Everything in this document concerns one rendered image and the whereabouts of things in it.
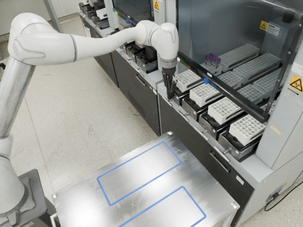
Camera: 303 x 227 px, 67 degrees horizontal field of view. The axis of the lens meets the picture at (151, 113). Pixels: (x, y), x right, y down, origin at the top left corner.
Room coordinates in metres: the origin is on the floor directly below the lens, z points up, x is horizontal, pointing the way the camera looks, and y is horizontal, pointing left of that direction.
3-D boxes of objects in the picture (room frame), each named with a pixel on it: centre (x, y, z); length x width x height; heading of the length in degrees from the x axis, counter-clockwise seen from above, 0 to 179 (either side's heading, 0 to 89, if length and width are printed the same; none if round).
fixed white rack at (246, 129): (0.69, -0.51, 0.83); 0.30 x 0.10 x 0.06; 116
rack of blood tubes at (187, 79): (1.10, -0.30, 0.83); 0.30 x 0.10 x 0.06; 116
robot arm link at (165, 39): (1.02, -0.11, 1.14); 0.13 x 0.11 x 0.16; 30
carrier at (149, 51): (1.42, -0.04, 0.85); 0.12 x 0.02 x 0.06; 26
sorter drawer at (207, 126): (0.88, -0.56, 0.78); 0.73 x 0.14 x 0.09; 116
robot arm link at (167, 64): (1.01, -0.12, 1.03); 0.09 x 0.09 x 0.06
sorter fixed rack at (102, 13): (2.24, 0.24, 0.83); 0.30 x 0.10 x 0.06; 116
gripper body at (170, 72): (1.01, -0.12, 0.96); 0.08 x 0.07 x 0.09; 26
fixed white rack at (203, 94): (0.96, -0.38, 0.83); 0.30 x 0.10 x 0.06; 116
